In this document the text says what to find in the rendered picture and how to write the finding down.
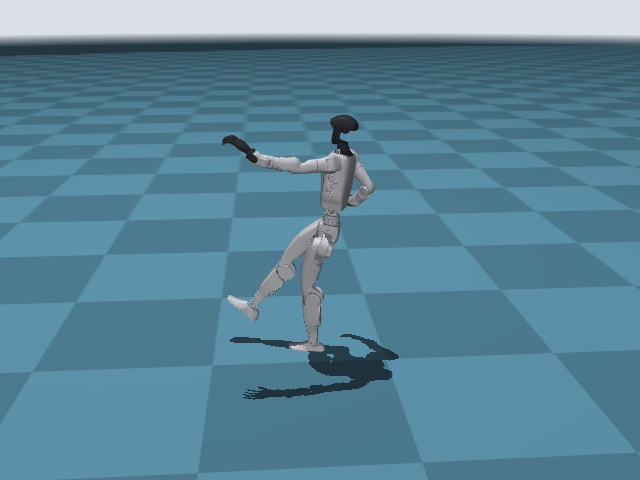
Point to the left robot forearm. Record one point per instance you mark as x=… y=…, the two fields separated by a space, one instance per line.
x=278 y=163

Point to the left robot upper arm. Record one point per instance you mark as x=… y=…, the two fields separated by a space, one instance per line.
x=327 y=165

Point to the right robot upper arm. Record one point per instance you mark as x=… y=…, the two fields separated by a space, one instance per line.
x=367 y=186

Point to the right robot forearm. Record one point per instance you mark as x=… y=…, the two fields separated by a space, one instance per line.
x=356 y=199

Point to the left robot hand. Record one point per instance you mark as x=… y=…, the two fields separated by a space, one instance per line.
x=242 y=146

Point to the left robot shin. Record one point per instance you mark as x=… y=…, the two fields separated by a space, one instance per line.
x=312 y=316

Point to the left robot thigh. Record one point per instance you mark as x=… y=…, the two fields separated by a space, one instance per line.
x=320 y=247

